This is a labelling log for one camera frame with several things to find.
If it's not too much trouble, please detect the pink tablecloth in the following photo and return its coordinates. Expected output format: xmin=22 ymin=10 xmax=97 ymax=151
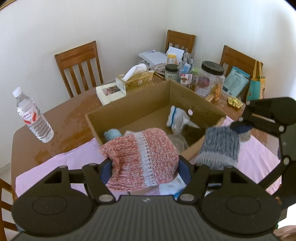
xmin=15 ymin=115 xmax=283 ymax=202

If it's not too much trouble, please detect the small dark-lid jar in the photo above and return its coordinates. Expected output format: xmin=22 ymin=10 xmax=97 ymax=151
xmin=165 ymin=64 xmax=178 ymax=81

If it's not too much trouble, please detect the red white knitted sock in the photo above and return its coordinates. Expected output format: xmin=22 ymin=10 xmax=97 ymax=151
xmin=100 ymin=128 xmax=179 ymax=192

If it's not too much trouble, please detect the large black-lid plastic jar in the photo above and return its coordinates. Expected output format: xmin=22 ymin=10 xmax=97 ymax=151
xmin=195 ymin=61 xmax=225 ymax=102

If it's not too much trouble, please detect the white blue knitted sock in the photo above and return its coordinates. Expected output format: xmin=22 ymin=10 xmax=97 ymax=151
xmin=159 ymin=175 xmax=186 ymax=200

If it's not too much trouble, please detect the teal packet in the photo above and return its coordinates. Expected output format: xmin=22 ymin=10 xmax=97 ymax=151
xmin=222 ymin=66 xmax=250 ymax=97

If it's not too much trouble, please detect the grey blue knitted sock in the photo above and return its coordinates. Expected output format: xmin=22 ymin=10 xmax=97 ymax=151
xmin=194 ymin=126 xmax=251 ymax=170

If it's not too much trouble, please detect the wooden chair by wall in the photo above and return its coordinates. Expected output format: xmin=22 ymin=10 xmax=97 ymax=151
xmin=55 ymin=41 xmax=103 ymax=98

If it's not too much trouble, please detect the teal paper bag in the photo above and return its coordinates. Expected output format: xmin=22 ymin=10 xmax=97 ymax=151
xmin=246 ymin=61 xmax=265 ymax=101

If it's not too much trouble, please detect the clear plastic lidded container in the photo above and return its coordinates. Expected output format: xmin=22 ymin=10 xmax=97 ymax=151
xmin=168 ymin=134 xmax=188 ymax=154

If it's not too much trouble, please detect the clear plastic water bottle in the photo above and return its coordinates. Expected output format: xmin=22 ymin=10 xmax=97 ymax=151
xmin=13 ymin=87 xmax=54 ymax=143

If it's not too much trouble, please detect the white photo booklet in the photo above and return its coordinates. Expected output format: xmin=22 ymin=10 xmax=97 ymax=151
xmin=95 ymin=82 xmax=125 ymax=105

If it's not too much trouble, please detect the tissue box with tissue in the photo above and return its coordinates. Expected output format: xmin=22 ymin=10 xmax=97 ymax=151
xmin=115 ymin=63 xmax=154 ymax=95

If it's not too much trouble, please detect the brown cardboard box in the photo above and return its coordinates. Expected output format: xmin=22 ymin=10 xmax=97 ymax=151
xmin=86 ymin=81 xmax=226 ymax=161

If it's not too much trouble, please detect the light blue round toy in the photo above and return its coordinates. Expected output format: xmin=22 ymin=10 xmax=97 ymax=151
xmin=104 ymin=128 xmax=122 ymax=142

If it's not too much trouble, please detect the orange pill blister pack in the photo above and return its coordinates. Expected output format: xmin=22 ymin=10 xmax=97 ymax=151
xmin=210 ymin=84 xmax=220 ymax=102

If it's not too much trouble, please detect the yellow crochet coaster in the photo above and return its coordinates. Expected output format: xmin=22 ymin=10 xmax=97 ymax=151
xmin=227 ymin=96 xmax=243 ymax=109

